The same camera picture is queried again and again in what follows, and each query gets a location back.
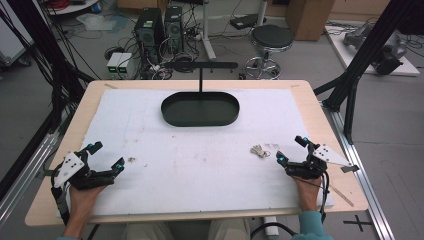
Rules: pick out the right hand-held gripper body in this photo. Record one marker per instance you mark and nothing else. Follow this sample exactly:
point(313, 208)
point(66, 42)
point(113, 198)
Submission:
point(308, 166)

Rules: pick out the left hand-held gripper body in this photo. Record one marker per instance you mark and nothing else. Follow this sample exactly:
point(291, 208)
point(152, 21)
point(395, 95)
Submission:
point(87, 178)

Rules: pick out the black jewelry stand with tray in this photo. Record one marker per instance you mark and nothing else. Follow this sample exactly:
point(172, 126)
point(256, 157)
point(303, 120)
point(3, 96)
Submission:
point(200, 110)

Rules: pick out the person's left hand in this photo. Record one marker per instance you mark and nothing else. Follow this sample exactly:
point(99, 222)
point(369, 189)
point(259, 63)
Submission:
point(82, 200)

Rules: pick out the person's right hand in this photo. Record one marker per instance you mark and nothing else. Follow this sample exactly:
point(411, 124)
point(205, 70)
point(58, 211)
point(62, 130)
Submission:
point(307, 193)

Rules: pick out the thin wooden stick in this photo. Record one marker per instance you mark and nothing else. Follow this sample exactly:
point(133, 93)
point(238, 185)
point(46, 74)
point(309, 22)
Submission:
point(341, 196)

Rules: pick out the white power strip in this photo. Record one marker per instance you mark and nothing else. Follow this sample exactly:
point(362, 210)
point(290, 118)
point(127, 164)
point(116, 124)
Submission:
point(270, 226)

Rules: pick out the white foam mat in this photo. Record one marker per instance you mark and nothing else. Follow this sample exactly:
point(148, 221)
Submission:
point(200, 166)

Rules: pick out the white power supply box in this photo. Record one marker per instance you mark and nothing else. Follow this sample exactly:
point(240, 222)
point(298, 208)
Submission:
point(113, 64)
point(125, 65)

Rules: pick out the white platform board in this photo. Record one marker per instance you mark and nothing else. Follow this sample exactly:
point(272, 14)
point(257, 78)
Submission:
point(346, 56)

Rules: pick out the black round stool chrome base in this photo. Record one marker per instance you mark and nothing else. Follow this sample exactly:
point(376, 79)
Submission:
point(271, 38)

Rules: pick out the brown cardboard box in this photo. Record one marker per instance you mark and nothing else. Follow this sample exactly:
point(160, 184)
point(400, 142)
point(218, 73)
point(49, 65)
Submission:
point(310, 18)

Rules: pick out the clear plastic sheet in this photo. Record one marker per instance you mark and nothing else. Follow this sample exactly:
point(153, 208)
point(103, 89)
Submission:
point(96, 21)

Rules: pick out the large black computer tower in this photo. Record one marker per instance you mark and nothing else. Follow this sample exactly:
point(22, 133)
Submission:
point(148, 33)

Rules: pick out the flat black device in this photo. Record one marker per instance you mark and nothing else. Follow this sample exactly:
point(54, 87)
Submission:
point(245, 21)

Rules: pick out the white board panel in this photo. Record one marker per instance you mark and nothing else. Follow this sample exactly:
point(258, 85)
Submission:
point(10, 40)

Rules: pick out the round white table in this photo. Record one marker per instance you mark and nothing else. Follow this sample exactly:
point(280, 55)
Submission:
point(73, 6)

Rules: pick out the slim black computer tower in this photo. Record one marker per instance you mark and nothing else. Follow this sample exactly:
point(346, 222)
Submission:
point(173, 28)

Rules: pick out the white desk leg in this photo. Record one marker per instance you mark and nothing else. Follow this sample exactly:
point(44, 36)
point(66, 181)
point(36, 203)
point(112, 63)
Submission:
point(206, 33)

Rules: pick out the aluminium rail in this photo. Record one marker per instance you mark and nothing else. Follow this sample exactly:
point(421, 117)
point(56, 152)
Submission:
point(363, 186)
point(23, 180)

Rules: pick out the black metal frame strut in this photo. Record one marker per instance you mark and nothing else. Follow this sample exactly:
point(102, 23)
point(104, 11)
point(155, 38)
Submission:
point(363, 53)

